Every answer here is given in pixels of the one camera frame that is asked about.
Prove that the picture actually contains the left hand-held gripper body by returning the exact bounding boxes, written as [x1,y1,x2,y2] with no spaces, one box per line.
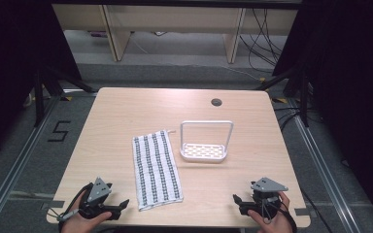
[78,177,122,221]

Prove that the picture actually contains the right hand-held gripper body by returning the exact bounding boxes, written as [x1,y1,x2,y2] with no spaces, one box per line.
[238,177,289,221]

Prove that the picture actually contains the white striped dish towel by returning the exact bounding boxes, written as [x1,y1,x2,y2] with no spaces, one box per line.
[131,129,185,213]

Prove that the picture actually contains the white rack with handle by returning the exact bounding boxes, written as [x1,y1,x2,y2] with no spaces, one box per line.
[179,119,235,164]

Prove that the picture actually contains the person's left hand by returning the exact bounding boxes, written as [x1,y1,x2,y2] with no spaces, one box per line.
[60,211,113,233]

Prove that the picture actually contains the person's right hand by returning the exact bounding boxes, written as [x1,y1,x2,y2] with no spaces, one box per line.
[247,190,294,233]

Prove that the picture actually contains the black metal stand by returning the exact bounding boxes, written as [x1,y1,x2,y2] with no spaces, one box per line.
[33,63,97,128]
[254,63,311,128]

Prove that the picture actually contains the dark curtain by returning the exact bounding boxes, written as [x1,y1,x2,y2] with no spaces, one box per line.
[0,0,83,163]
[271,0,373,227]

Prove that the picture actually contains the light wooden desk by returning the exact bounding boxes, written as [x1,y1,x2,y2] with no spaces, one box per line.
[51,4,299,65]

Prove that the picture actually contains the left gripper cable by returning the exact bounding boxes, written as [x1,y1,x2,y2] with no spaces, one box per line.
[46,182,94,225]

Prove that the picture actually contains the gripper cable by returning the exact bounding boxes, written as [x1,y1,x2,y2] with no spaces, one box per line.
[46,182,94,225]
[261,197,299,233]

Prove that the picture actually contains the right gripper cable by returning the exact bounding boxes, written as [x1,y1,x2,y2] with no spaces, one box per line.
[261,197,299,233]

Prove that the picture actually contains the black floor cable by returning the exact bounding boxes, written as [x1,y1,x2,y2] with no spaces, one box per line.
[299,185,335,233]

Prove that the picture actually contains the aluminium floor rail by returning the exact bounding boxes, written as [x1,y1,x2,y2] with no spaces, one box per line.
[289,96,361,233]
[0,92,63,233]

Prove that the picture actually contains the bundle of black cables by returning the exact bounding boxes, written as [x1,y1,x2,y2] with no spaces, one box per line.
[238,7,289,74]

